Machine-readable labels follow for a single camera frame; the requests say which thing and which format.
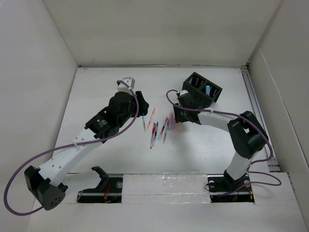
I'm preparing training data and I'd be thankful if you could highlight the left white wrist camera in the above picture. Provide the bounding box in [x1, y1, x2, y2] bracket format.
[116, 77, 135, 93]

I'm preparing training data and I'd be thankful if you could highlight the purple highlighter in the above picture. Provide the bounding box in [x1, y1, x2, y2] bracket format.
[168, 111, 175, 131]

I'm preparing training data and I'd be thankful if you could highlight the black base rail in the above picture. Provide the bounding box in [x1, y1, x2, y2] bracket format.
[77, 173, 254, 204]

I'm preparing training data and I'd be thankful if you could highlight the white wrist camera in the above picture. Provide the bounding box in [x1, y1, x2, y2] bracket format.
[116, 77, 135, 93]
[178, 90, 188, 96]

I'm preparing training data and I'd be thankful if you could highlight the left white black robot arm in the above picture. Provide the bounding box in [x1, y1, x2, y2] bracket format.
[24, 91, 149, 211]

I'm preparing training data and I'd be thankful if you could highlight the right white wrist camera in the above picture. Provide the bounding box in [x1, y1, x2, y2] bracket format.
[178, 90, 188, 96]

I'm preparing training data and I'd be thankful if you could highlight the pink clear pen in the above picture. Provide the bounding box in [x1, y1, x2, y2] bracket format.
[147, 107, 156, 131]

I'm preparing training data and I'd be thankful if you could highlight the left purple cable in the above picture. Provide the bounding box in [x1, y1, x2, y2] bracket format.
[4, 81, 140, 215]

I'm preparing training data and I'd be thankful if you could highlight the orange highlighter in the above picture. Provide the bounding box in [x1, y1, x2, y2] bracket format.
[173, 123, 182, 131]

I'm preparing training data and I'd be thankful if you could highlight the green clear pen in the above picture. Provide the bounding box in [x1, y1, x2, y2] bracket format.
[142, 116, 146, 132]

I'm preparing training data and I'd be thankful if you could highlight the dark clear pen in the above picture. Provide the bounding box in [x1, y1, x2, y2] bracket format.
[163, 123, 169, 143]

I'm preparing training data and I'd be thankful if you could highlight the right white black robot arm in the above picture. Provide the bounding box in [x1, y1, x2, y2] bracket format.
[173, 90, 270, 192]

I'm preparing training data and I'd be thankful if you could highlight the red blue clear pen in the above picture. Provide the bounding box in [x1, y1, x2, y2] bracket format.
[158, 117, 169, 140]

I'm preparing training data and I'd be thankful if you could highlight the black pen organizer box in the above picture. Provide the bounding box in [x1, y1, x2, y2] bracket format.
[182, 72, 223, 108]

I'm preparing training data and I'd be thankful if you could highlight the blue highlighter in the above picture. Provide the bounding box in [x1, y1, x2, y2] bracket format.
[205, 85, 211, 96]

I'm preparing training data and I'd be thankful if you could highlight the aluminium side rail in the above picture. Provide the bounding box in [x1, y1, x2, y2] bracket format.
[240, 65, 281, 173]

